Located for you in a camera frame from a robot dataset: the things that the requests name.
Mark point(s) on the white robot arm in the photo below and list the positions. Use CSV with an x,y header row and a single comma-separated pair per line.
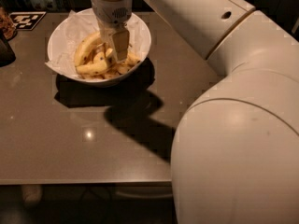
x,y
235,154

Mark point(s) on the black white fiducial marker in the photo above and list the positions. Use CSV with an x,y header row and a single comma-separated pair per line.
x,y
27,21

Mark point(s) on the white paper liner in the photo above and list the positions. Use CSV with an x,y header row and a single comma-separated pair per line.
x,y
71,31

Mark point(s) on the white ceramic bowl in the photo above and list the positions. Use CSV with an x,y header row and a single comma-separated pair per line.
x,y
62,38

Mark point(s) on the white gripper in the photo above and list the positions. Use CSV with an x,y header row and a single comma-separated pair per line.
x,y
109,12

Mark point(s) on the dark object at left edge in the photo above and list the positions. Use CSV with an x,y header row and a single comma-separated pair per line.
x,y
7,55

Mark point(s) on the yellow banana bunch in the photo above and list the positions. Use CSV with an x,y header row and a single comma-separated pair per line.
x,y
94,59

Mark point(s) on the brown patterned object top left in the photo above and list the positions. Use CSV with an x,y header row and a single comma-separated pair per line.
x,y
6,25

